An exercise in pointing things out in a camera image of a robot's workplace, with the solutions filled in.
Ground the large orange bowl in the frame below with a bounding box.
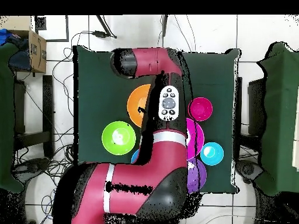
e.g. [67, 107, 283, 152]
[126, 83, 151, 128]

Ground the blue bowl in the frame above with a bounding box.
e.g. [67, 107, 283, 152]
[130, 149, 140, 164]

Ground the green bowl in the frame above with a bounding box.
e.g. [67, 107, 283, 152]
[101, 121, 137, 156]

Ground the large magenta bowl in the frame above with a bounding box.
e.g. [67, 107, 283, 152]
[186, 117, 205, 162]

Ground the small red bowl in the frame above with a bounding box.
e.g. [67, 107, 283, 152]
[187, 97, 214, 122]

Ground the purple bowl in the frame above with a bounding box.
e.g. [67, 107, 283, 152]
[186, 157, 208, 193]

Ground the small cyan bowl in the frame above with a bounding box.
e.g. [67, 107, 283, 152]
[200, 142, 224, 166]

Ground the dark green table cloth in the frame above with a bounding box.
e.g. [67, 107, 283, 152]
[72, 45, 241, 194]

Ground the black tripod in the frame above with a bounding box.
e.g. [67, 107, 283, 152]
[95, 15, 169, 39]

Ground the black power adapter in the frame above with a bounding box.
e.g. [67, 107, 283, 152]
[92, 30, 117, 39]

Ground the green cloth covered table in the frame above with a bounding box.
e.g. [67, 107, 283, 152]
[256, 41, 299, 197]
[0, 41, 24, 193]

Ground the cardboard box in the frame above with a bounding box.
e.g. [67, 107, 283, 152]
[0, 15, 47, 74]

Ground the dark blue bag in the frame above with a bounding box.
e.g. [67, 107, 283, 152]
[8, 38, 32, 72]

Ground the blue cloth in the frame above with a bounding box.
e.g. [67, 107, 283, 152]
[0, 28, 15, 46]

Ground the black cable bundle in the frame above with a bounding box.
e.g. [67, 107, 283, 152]
[11, 30, 78, 224]

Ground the black pedestal foot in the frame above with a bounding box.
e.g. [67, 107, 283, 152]
[235, 159, 265, 185]
[11, 157, 51, 185]

